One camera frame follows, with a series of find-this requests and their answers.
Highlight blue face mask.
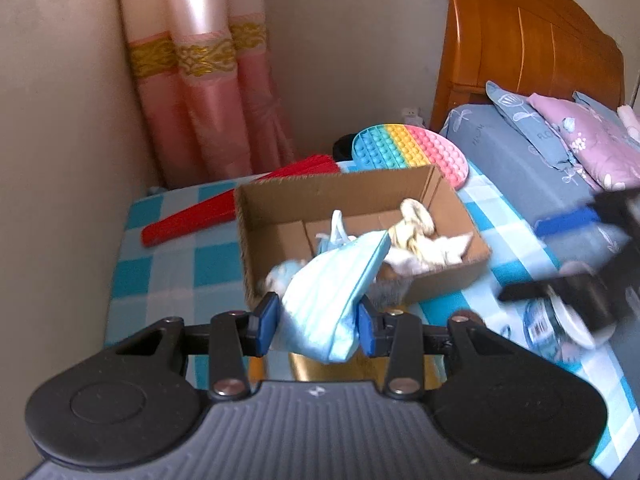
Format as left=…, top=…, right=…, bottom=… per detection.
left=277, top=209, right=392, bottom=365

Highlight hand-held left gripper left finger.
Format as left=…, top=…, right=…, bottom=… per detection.
left=115, top=292, right=281, bottom=402

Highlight pink curtain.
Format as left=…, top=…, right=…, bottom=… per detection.
left=117, top=0, right=296, bottom=188

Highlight yellow tissue pack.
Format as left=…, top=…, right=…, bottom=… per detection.
left=289, top=352, right=396, bottom=384

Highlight pink floral pillow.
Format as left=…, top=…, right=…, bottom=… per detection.
left=529, top=92, right=640, bottom=191

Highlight brown cardboard box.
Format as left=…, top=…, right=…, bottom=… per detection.
left=235, top=165, right=492, bottom=313

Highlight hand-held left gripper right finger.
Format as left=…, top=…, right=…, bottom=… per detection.
left=357, top=294, right=521, bottom=402

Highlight rainbow pop bubble toy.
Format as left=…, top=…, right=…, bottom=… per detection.
left=351, top=123, right=470, bottom=191

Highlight red folding fan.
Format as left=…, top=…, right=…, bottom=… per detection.
left=141, top=155, right=342, bottom=247

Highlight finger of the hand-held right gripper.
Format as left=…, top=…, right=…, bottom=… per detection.
left=534, top=207, right=602, bottom=239
left=500, top=272, right=617, bottom=333

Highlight wooden bed headboard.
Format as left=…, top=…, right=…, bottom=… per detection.
left=432, top=0, right=626, bottom=133

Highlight white socks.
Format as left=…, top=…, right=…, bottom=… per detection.
left=385, top=232, right=475, bottom=277

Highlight blue sheep plush toy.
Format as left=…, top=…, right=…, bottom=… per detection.
left=263, top=259, right=308, bottom=297

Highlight grey-blue floral pillow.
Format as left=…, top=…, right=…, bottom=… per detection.
left=486, top=80, right=626, bottom=188

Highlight blue checkered tablecloth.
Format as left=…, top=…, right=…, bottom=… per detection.
left=107, top=170, right=626, bottom=478

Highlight clear jar with white lid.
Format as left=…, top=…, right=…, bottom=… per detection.
left=522, top=262, right=616, bottom=361

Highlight grey-blue bed sheet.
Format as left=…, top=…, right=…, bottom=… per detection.
left=440, top=104, right=640, bottom=281

